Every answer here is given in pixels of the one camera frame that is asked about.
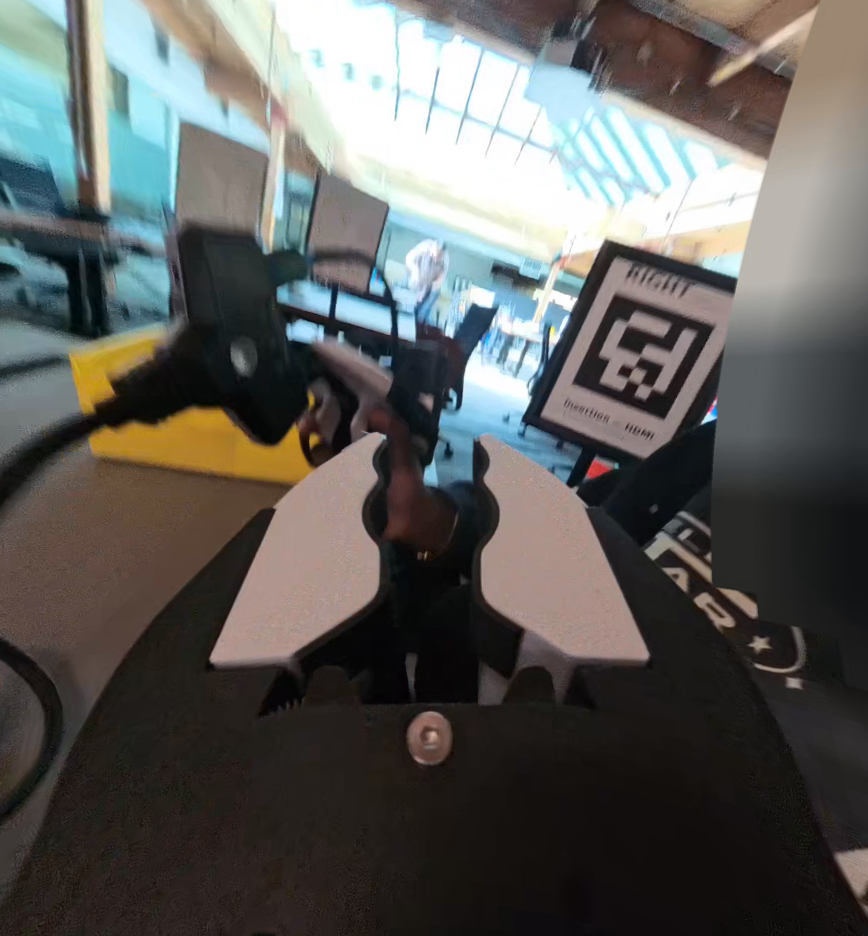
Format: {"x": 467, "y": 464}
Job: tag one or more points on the grey rectangular panel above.
{"x": 346, "y": 230}
{"x": 218, "y": 179}

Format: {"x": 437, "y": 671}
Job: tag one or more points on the wooden office desk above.
{"x": 32, "y": 223}

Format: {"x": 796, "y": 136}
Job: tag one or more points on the black office chair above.
{"x": 474, "y": 329}

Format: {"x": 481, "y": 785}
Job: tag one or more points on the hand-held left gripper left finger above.
{"x": 309, "y": 578}

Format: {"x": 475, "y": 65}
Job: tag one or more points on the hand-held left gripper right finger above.
{"x": 551, "y": 578}

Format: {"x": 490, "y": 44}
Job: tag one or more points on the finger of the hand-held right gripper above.
{"x": 353, "y": 369}

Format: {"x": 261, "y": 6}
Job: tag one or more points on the black switch box with button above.
{"x": 236, "y": 329}

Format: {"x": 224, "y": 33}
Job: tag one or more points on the black white marker sign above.
{"x": 638, "y": 351}

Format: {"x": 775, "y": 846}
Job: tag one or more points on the person's right hand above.
{"x": 412, "y": 504}

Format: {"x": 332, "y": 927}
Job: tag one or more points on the yellow plastic bin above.
{"x": 178, "y": 439}

